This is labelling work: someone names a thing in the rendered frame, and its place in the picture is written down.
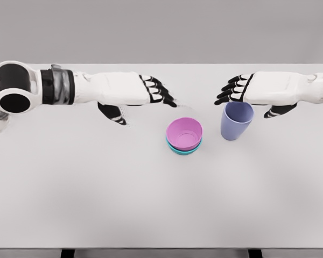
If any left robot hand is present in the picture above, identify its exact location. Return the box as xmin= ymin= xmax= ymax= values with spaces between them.
xmin=93 ymin=71 xmax=178 ymax=127

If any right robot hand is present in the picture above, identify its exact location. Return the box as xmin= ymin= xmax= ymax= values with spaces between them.
xmin=214 ymin=71 xmax=302 ymax=119

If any lavender blue cup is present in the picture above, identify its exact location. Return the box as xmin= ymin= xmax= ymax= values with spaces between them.
xmin=221 ymin=101 xmax=255 ymax=141

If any pink bowl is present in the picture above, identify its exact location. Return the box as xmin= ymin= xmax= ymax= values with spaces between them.
xmin=165 ymin=117 xmax=203 ymax=151

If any teal bowl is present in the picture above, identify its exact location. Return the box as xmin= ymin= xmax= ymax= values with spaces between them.
xmin=165 ymin=136 xmax=203 ymax=156

